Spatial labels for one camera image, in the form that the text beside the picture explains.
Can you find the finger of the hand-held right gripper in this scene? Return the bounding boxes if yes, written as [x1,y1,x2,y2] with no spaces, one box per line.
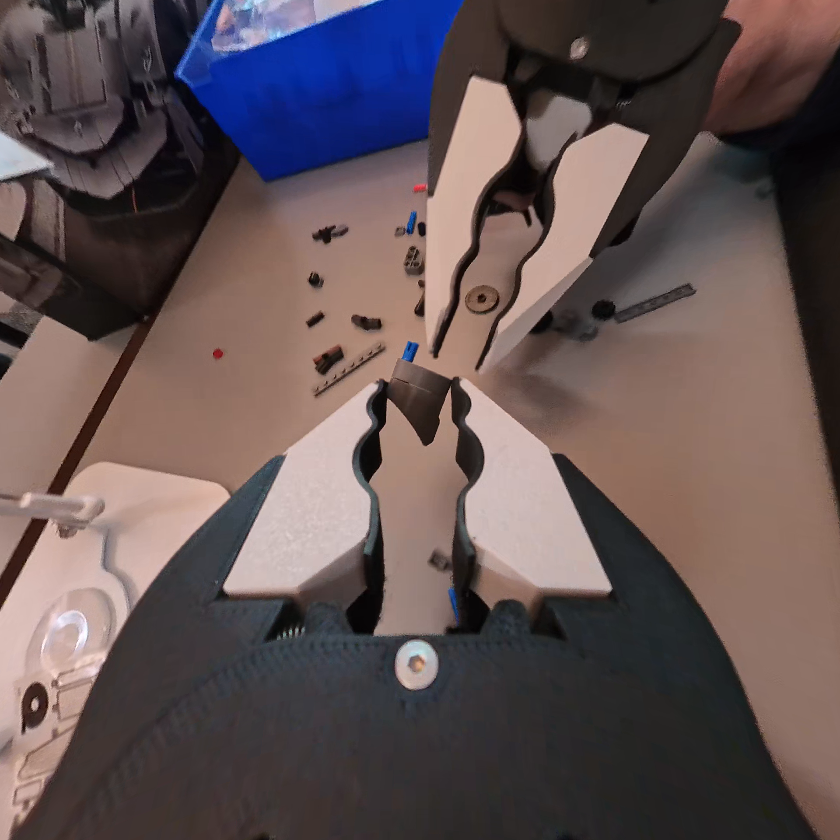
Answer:
[476,122,652,375]
[425,74,527,360]

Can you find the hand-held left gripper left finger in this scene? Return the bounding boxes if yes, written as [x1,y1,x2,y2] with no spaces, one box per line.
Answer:
[223,379,388,601]

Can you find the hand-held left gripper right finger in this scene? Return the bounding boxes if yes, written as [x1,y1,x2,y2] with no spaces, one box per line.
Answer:
[450,377,613,601]

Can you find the grey bent lego beam assembly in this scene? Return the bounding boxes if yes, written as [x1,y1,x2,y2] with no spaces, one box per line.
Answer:
[387,357,452,447]

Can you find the long grey lego plate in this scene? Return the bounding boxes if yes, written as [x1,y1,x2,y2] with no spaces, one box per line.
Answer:
[312,343,387,397]
[615,282,697,322]

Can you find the lego set box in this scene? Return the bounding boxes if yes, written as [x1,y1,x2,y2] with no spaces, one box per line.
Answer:
[0,0,240,339]

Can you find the person's right hand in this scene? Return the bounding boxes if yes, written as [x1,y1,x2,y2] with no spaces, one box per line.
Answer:
[704,0,840,137]

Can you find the white book stand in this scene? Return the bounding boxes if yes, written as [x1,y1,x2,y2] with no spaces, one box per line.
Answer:
[0,462,231,756]

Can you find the blue storage bin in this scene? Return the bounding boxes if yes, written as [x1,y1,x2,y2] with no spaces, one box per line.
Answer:
[176,0,463,181]

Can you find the clear plastic bags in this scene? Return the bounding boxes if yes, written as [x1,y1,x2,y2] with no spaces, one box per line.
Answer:
[210,0,382,50]

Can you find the white sticker sheet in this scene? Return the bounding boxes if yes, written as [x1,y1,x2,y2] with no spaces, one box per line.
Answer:
[0,663,99,834]

